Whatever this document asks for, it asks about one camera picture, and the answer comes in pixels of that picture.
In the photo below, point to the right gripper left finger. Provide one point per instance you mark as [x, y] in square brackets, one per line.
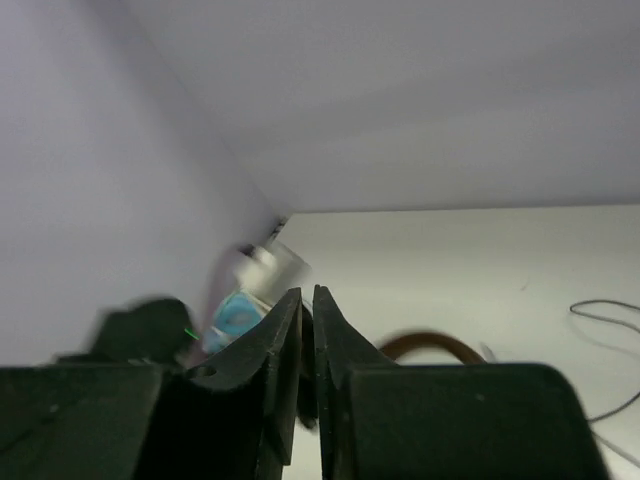
[230, 417]

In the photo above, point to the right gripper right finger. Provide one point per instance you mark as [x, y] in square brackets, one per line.
[381, 420]

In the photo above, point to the brown silver headphones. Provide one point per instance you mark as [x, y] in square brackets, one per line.
[405, 343]

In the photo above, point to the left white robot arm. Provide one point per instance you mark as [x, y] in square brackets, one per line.
[157, 330]

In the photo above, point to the blue headphones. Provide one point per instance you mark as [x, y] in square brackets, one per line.
[234, 317]

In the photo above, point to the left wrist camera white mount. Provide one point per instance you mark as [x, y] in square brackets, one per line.
[270, 271]

